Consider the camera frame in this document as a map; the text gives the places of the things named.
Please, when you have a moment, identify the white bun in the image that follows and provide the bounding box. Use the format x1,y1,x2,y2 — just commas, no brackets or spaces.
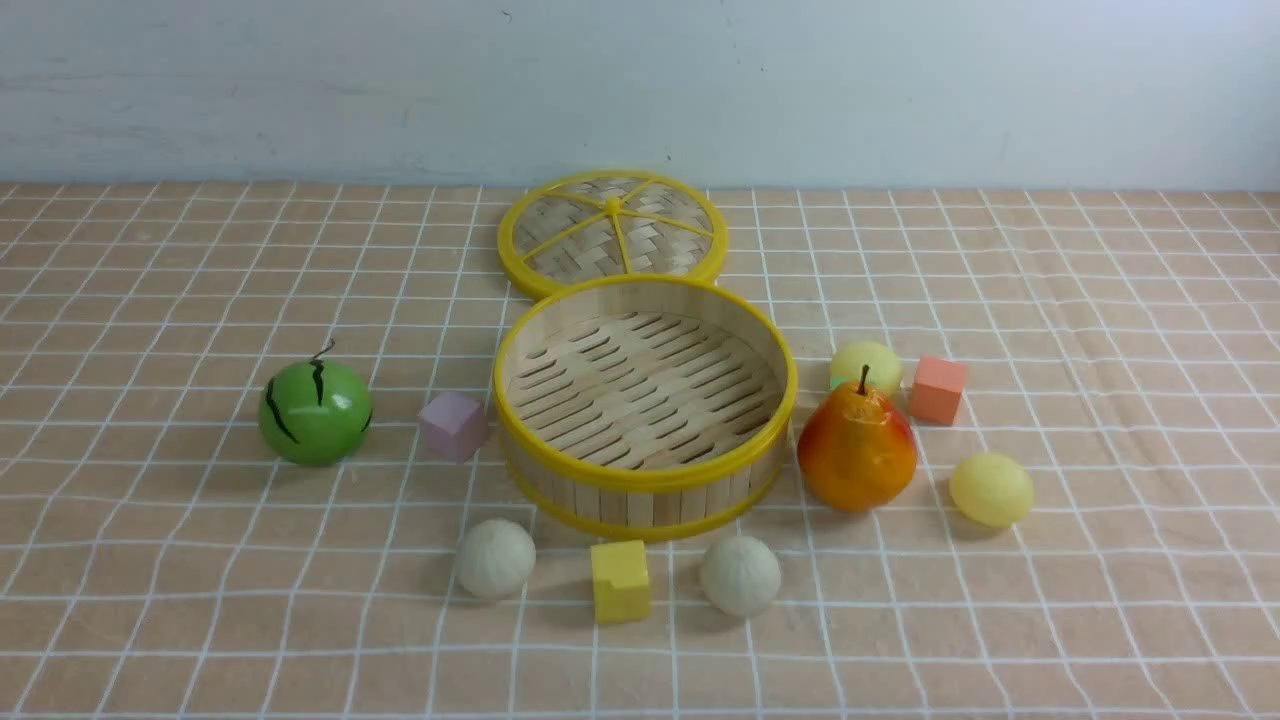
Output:
454,518,538,601
699,536,782,618

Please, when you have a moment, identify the yellow bun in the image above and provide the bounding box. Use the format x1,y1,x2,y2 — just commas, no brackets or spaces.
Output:
948,452,1036,528
829,340,902,396

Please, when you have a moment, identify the bamboo steamer tray yellow rim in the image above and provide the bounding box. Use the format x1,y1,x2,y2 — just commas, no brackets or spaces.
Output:
493,275,797,542

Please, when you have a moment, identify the woven steamer lid yellow rim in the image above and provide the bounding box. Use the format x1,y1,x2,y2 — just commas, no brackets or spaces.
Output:
495,170,730,299

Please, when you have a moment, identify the purple cube block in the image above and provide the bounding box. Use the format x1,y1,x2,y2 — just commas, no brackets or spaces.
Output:
417,391,489,462

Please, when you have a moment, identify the yellow cube block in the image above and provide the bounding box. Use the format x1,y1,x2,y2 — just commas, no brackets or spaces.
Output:
590,539,652,625

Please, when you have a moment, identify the orange toy pear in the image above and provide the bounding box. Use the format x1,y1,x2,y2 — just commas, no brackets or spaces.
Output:
796,364,916,512

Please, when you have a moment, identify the orange cube block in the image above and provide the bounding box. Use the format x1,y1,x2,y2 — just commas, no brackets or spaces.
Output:
908,356,968,427

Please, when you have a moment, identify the green toy watermelon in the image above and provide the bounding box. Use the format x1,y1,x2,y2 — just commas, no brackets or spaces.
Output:
257,340,372,468

